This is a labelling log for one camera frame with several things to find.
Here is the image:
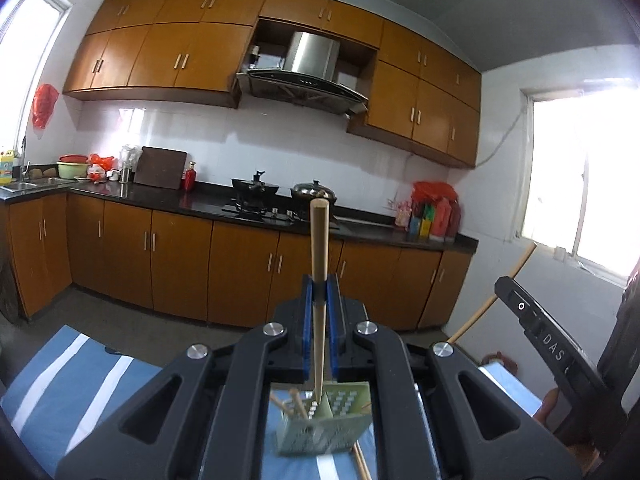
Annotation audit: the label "white wall cable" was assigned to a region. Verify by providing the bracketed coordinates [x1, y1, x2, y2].
[475, 105, 531, 167]

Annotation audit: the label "black kitchen countertop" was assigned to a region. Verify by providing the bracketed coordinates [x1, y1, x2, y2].
[0, 180, 480, 254]

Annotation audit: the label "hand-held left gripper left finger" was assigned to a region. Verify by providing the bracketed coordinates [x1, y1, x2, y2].
[55, 272, 321, 480]

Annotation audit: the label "black gas stove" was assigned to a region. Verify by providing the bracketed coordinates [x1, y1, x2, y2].
[222, 200, 341, 226]

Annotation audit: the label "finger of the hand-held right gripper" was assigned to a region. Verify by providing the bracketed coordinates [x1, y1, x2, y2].
[494, 276, 546, 331]

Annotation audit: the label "green perforated utensil holder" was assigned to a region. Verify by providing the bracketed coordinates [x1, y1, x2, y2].
[274, 382, 374, 459]

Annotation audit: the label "sliding glass window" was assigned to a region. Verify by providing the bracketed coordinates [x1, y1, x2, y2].
[0, 0, 74, 147]
[520, 77, 640, 289]

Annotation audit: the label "blue white striped tablecloth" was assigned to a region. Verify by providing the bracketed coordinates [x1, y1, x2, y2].
[0, 325, 544, 480]

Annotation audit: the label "wooden wall cabinets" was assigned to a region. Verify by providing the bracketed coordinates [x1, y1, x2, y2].
[62, 0, 482, 169]

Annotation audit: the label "red and white plastic bag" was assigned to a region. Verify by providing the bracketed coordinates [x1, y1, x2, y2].
[87, 152, 117, 181]

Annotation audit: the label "black wok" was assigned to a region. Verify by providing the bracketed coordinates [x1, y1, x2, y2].
[231, 171, 280, 206]

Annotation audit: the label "green basin with red lid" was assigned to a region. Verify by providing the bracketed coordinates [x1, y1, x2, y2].
[56, 155, 91, 180]

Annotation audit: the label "wooden base cabinets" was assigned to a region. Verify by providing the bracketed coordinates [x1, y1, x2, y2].
[7, 192, 474, 334]

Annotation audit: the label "dark wooden cutting board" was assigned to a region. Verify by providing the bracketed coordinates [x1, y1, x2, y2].
[134, 146, 188, 190]

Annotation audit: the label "steel range hood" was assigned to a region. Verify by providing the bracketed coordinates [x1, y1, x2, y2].
[236, 31, 370, 117]

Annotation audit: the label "metal utensil canister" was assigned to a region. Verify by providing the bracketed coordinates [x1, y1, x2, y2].
[119, 145, 141, 184]

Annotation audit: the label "dark wok with lid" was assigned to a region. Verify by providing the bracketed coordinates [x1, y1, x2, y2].
[291, 180, 337, 209]

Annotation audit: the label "hanging red plastic bag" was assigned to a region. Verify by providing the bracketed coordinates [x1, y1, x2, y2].
[31, 84, 60, 131]

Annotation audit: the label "colourful small box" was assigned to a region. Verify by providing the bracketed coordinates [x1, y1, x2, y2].
[410, 204, 434, 236]

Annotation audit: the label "person's right hand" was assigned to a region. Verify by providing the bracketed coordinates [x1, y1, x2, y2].
[532, 387, 562, 433]

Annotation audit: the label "steel sink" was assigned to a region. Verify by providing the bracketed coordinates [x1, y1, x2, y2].
[0, 177, 76, 194]

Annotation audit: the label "reddish brown stool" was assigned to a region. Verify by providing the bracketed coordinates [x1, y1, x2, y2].
[481, 351, 520, 376]

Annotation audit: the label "dark red sauce bottles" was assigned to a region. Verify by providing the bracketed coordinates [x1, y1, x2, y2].
[430, 197, 461, 239]

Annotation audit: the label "wooden chopstick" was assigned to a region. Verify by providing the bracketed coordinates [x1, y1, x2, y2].
[446, 242, 537, 346]
[310, 199, 331, 405]
[351, 442, 374, 480]
[289, 388, 309, 419]
[270, 393, 294, 419]

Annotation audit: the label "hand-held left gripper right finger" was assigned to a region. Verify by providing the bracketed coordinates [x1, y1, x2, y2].
[325, 275, 583, 480]

